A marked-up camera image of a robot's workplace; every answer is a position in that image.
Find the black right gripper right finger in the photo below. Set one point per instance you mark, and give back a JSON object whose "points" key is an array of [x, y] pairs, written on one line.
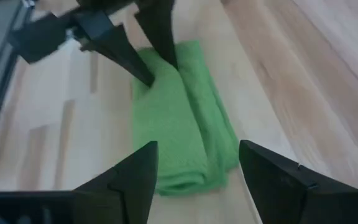
{"points": [[284, 189]]}

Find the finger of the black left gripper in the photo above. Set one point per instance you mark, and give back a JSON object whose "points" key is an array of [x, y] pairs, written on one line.
{"points": [[120, 51], [162, 34]]}

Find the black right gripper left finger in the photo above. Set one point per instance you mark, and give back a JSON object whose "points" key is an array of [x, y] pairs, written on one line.
{"points": [[120, 193]]}

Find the green microfiber towel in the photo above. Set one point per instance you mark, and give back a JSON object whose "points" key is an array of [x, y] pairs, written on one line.
{"points": [[182, 124]]}

